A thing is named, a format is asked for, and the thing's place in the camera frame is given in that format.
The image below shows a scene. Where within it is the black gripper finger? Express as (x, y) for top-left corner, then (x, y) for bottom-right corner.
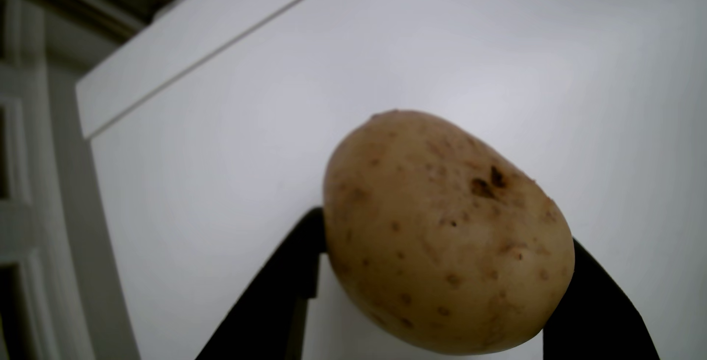
(542, 239), (661, 360)
(194, 207), (328, 360)

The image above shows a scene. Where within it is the brown potato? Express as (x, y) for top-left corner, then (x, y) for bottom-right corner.
(323, 109), (576, 356)

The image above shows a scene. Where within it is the white lattice block screen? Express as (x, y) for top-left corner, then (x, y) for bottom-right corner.
(0, 0), (64, 360)

